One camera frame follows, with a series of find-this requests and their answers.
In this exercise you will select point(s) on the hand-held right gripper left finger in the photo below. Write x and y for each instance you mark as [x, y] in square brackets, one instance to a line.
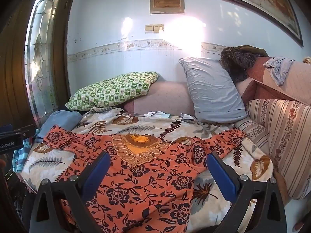
[97, 176]

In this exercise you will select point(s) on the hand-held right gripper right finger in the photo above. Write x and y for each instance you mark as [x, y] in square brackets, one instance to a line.
[221, 177]

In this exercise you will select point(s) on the orange floral shirt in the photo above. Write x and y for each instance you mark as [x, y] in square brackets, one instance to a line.
[145, 187]

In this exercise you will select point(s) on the teal striped garment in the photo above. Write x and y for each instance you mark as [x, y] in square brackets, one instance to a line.
[20, 155]

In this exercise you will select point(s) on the blue pillow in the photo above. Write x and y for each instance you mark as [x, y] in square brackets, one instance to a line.
[60, 121]

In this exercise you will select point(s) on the wooden door with glass panel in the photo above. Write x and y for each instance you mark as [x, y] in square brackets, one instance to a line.
[14, 77]

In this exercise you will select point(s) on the white small cloth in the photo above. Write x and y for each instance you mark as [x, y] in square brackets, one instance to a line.
[187, 117]
[156, 114]

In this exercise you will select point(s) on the leaf-print blanket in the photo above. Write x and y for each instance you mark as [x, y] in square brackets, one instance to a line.
[150, 126]

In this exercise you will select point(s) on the grey pillow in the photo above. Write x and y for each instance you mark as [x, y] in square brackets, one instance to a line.
[213, 92]

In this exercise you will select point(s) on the green checked pillow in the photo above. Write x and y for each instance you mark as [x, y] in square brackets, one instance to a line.
[114, 89]

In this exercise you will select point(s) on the dark furry cushion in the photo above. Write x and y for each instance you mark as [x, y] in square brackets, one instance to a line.
[235, 63]

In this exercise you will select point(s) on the light grey garment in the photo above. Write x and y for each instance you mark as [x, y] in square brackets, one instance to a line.
[279, 70]

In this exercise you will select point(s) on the brown cloth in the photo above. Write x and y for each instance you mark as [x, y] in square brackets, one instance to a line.
[252, 49]

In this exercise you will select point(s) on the cream light switch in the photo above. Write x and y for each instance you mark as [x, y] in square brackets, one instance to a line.
[159, 28]
[149, 29]

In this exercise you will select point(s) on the framed wall plaque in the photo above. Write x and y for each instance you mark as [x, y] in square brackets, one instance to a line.
[167, 3]

